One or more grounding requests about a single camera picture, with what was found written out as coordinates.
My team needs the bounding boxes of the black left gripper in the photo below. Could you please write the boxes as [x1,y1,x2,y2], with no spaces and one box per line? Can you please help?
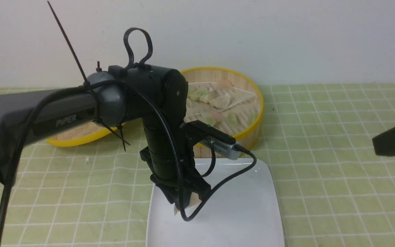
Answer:
[140,147,211,210]

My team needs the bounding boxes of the white steamed dumpling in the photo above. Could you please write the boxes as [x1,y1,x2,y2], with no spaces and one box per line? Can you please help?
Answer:
[173,192,201,215]

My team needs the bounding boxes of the green steamed dumpling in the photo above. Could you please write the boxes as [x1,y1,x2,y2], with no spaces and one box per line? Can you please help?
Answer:
[227,112,239,128]

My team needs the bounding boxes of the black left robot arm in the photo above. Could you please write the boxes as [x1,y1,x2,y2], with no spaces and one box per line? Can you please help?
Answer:
[0,65,211,206]

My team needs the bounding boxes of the white square plate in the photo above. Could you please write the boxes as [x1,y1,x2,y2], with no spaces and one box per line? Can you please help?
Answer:
[146,160,285,247]

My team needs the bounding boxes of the green dumpling front middle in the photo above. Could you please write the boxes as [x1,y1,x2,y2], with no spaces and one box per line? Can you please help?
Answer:
[202,115,217,127]

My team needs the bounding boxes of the green checkered tablecloth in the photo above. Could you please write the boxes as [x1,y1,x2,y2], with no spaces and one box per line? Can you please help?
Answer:
[2,83,395,247]

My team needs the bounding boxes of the white steamer liner paper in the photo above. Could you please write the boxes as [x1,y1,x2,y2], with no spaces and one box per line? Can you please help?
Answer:
[184,82,259,136]

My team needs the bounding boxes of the white dumpling centre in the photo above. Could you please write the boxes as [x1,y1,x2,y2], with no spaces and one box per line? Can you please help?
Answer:
[210,93,231,110]

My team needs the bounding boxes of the green dumpling back left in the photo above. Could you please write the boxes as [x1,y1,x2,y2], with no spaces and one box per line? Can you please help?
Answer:
[188,88,208,102]

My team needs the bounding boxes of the bamboo steamer basket yellow rim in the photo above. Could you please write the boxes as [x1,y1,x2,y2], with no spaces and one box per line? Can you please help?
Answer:
[182,67,264,149]

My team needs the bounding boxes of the woven bamboo steamer lid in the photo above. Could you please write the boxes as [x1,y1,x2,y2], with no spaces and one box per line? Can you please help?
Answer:
[47,122,111,147]

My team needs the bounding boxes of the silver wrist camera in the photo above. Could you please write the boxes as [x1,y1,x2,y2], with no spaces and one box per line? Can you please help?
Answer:
[199,136,240,161]

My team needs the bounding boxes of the black cable tie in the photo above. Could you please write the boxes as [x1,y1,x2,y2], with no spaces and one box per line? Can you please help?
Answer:
[47,0,88,84]

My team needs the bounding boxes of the black camera cable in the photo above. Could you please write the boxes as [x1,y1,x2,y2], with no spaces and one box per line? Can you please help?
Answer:
[0,79,257,247]

